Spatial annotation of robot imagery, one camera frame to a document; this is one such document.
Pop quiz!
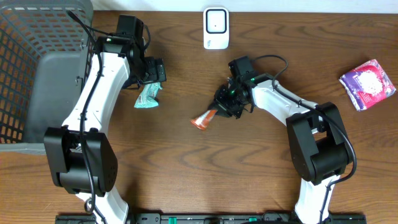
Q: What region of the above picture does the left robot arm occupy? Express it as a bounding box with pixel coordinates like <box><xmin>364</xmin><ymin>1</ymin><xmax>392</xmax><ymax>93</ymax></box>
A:
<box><xmin>44</xmin><ymin>15</ymin><xmax>167</xmax><ymax>223</ymax></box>

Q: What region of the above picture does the brown orange candy bar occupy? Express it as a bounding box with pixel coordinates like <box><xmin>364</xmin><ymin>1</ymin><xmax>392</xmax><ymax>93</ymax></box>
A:
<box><xmin>190</xmin><ymin>110</ymin><xmax>218</xmax><ymax>130</ymax></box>

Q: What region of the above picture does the grey plastic mesh basket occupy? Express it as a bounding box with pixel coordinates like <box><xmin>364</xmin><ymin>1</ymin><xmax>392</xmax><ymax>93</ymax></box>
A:
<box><xmin>1</xmin><ymin>0</ymin><xmax>93</xmax><ymax>155</ymax></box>

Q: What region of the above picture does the white barcode scanner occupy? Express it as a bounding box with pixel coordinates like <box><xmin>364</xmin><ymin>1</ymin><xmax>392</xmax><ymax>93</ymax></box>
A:
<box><xmin>203</xmin><ymin>7</ymin><xmax>229</xmax><ymax>50</ymax></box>

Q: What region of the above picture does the right black cable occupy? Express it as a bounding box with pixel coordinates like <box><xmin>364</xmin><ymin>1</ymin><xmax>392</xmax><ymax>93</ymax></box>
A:
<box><xmin>251</xmin><ymin>54</ymin><xmax>358</xmax><ymax>224</ymax></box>

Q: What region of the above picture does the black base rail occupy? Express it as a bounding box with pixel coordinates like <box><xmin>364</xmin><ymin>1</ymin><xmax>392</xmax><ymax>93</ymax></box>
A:
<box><xmin>55</xmin><ymin>212</ymin><xmax>368</xmax><ymax>224</ymax></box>

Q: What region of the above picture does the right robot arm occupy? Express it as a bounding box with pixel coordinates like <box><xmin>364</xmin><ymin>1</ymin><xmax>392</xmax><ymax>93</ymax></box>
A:
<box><xmin>209</xmin><ymin>56</ymin><xmax>357</xmax><ymax>223</ymax></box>

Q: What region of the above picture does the red purple snack bag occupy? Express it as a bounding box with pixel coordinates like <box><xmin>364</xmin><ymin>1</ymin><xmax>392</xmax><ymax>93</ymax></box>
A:
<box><xmin>339</xmin><ymin>59</ymin><xmax>396</xmax><ymax>111</ymax></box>

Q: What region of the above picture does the left black cable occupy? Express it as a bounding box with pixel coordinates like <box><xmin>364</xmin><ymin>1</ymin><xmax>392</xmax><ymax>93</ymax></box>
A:
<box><xmin>65</xmin><ymin>9</ymin><xmax>108</xmax><ymax>224</ymax></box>

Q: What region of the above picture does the black cable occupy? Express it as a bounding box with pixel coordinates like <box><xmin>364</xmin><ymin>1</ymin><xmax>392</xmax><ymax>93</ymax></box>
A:
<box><xmin>65</xmin><ymin>9</ymin><xmax>108</xmax><ymax>224</ymax></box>
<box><xmin>251</xmin><ymin>54</ymin><xmax>358</xmax><ymax>224</ymax></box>

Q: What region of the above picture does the teal white snack wrapper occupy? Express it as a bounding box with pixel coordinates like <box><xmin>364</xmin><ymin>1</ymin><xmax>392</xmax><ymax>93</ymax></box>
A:
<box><xmin>134</xmin><ymin>82</ymin><xmax>162</xmax><ymax>108</ymax></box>

